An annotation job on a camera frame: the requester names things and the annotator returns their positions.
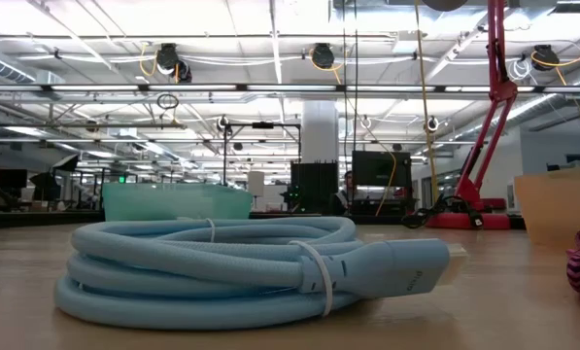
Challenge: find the teal plastic bin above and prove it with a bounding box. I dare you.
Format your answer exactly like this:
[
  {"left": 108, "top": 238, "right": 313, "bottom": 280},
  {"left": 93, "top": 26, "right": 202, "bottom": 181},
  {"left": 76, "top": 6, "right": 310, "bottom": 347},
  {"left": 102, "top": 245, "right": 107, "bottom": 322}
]
[{"left": 101, "top": 182, "right": 255, "bottom": 223}]

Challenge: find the light blue HDMI cable coil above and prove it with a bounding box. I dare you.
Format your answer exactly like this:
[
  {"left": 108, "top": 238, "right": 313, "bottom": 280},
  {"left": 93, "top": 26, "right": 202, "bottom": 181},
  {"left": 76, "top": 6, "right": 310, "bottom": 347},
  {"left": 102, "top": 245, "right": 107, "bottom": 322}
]
[{"left": 53, "top": 216, "right": 469, "bottom": 333}]

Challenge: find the orange plastic tray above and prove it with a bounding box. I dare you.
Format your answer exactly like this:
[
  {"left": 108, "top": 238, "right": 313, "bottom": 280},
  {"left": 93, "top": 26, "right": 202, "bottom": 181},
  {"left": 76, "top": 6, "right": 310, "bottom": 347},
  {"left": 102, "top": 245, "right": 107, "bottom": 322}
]
[{"left": 514, "top": 163, "right": 580, "bottom": 250}]

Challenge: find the black equipment cabinet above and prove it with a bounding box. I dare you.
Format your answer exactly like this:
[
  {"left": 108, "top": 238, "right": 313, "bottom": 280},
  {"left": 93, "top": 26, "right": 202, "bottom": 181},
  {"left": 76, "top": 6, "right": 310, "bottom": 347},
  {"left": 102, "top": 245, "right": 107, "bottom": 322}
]
[{"left": 290, "top": 161, "right": 339, "bottom": 215}]

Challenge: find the white square pillar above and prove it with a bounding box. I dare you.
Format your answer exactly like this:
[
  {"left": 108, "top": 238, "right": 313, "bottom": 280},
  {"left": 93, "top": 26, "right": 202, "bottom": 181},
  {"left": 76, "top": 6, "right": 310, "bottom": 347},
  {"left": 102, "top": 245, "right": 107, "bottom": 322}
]
[{"left": 301, "top": 99, "right": 340, "bottom": 164}]

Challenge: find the black background rig stand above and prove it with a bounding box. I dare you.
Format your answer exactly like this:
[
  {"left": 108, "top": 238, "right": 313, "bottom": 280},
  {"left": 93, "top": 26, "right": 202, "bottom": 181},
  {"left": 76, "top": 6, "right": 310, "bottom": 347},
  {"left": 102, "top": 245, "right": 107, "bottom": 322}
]
[{"left": 222, "top": 122, "right": 301, "bottom": 189}]

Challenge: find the person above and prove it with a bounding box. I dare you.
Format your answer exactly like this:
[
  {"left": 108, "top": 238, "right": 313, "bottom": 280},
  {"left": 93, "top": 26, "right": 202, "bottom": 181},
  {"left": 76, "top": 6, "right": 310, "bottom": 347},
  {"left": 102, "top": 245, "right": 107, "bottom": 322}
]
[{"left": 334, "top": 169, "right": 369, "bottom": 216}]

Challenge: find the red desk lamp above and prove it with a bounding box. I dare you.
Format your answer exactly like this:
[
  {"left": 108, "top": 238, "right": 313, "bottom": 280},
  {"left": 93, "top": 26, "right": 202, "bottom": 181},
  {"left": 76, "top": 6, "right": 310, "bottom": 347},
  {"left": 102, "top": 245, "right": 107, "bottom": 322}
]
[{"left": 420, "top": 0, "right": 520, "bottom": 231}]

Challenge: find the black background monitor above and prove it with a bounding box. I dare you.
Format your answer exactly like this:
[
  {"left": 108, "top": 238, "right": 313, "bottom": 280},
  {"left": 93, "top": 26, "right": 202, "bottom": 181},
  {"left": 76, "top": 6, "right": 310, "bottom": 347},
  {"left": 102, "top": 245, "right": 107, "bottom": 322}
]
[{"left": 0, "top": 168, "right": 28, "bottom": 190}]

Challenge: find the black wall screen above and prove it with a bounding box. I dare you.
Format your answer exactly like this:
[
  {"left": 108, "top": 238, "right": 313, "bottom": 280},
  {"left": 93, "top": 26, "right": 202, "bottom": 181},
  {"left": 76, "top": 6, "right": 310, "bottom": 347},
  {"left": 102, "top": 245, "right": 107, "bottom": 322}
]
[{"left": 351, "top": 150, "right": 412, "bottom": 189}]

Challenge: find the black lamp power cord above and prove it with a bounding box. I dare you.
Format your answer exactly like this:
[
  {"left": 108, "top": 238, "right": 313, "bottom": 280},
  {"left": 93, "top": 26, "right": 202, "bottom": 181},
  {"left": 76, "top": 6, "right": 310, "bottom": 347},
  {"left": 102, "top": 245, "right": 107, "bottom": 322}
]
[{"left": 399, "top": 192, "right": 486, "bottom": 230}]

